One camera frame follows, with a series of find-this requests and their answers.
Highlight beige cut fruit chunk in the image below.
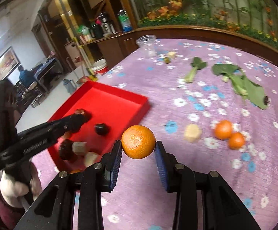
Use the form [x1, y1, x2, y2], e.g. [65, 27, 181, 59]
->
[184, 124, 202, 143]

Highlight orange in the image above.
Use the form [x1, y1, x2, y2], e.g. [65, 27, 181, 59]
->
[214, 120, 233, 140]
[121, 125, 156, 159]
[228, 132, 245, 150]

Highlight dark red date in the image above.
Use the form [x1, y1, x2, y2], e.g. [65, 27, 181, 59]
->
[74, 108, 91, 122]

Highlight white gloved left hand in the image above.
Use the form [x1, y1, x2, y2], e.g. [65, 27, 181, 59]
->
[0, 162, 42, 208]

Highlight dark red fruit tray front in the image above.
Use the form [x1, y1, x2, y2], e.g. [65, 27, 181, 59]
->
[58, 139, 75, 160]

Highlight dark plum in tray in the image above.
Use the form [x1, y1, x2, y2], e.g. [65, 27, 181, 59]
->
[94, 123, 110, 136]

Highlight red shallow tray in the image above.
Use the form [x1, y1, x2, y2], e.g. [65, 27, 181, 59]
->
[48, 81, 151, 172]

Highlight seated person in blue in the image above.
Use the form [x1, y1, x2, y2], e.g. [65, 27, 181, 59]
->
[18, 65, 37, 88]

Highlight dark dining table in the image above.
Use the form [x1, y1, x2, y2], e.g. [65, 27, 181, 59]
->
[34, 58, 64, 94]

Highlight grey kettle on floor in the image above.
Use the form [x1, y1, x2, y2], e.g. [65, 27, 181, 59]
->
[63, 78, 77, 94]

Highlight white red bucket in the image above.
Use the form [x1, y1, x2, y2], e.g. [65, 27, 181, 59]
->
[92, 59, 108, 76]

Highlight large bok choy leaves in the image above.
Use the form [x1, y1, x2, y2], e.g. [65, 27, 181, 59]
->
[212, 64, 268, 110]

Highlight small bok choy stalk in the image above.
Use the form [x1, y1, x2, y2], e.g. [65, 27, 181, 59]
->
[184, 57, 207, 83]

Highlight dark plum on leaf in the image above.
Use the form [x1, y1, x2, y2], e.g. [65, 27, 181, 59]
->
[263, 96, 269, 105]

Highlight small green fruit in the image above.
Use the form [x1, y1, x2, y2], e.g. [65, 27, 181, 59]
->
[163, 57, 171, 64]

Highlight small beige fruit piece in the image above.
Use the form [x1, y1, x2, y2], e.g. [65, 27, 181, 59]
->
[167, 51, 176, 59]

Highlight clear plastic cup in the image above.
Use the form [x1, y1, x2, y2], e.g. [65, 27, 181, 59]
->
[136, 35, 157, 58]

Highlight steel thermos jug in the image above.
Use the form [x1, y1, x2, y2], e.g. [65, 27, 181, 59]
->
[98, 12, 116, 36]

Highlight wooden sideboard cabinet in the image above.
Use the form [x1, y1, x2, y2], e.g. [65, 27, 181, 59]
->
[38, 0, 137, 72]

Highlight water bottle green label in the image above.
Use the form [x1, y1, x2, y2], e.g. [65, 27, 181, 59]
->
[118, 9, 132, 32]

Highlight framed wall painting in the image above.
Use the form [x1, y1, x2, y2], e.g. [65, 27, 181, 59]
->
[0, 46, 21, 81]

